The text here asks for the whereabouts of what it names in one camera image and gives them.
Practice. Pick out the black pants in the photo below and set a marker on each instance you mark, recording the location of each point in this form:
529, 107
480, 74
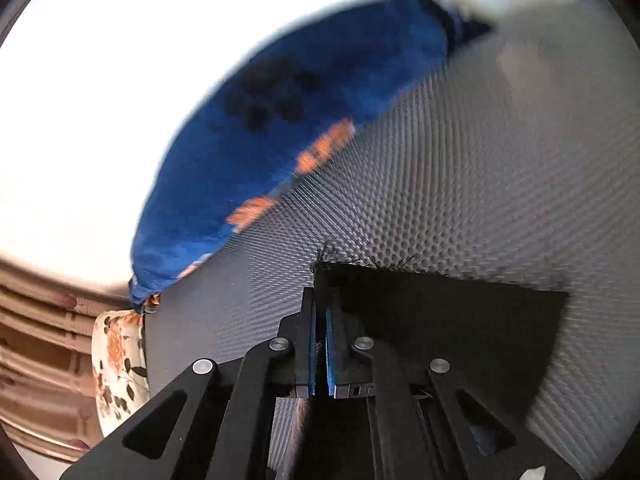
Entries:
450, 310

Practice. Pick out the grey mesh mat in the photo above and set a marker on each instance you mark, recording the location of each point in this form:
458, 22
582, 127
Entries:
450, 160

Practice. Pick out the beige curtain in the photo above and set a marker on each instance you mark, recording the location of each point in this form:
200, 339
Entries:
40, 360

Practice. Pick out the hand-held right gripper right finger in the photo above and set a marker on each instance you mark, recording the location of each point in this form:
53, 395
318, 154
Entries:
331, 355

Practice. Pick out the white floral pillow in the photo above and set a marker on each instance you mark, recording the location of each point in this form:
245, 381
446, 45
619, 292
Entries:
117, 360

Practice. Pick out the blue blanket with orange flowers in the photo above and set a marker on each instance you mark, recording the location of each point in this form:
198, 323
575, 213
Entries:
300, 135

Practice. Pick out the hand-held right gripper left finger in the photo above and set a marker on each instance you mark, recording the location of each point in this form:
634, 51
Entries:
309, 350

